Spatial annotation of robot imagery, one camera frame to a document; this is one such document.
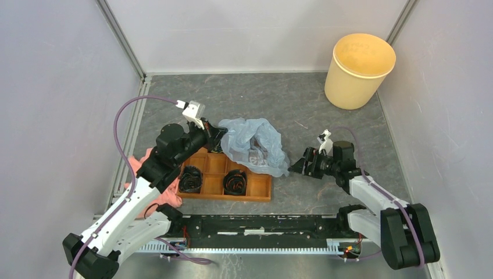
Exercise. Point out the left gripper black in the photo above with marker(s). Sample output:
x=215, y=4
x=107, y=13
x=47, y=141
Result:
x=217, y=132

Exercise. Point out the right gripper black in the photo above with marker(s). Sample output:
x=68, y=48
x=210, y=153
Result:
x=310, y=154

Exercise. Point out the light blue plastic trash bag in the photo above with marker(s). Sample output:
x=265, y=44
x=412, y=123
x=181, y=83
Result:
x=255, y=144

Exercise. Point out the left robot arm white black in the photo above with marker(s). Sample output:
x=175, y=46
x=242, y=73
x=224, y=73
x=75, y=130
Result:
x=99, y=251

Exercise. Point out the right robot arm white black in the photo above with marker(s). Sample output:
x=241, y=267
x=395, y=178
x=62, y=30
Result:
x=403, y=231

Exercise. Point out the yellow round trash bin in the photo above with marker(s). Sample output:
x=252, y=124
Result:
x=359, y=65

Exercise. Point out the orange compartment tray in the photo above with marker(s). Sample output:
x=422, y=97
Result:
x=214, y=166

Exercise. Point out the black orange rolled belt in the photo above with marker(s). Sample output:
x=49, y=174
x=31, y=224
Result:
x=235, y=183

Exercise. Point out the black rolled belt left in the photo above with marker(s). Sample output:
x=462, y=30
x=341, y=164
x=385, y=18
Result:
x=190, y=180

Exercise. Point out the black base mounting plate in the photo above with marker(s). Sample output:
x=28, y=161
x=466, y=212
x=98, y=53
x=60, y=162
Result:
x=260, y=231

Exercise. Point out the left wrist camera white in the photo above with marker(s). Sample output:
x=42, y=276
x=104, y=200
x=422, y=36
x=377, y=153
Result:
x=192, y=111

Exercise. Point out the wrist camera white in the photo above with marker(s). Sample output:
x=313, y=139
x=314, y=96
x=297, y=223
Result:
x=192, y=111
x=325, y=142

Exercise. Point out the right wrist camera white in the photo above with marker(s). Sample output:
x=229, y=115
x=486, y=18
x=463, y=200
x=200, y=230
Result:
x=325, y=142

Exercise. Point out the aluminium frame rail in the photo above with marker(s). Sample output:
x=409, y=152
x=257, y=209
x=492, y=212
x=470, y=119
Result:
x=172, y=245

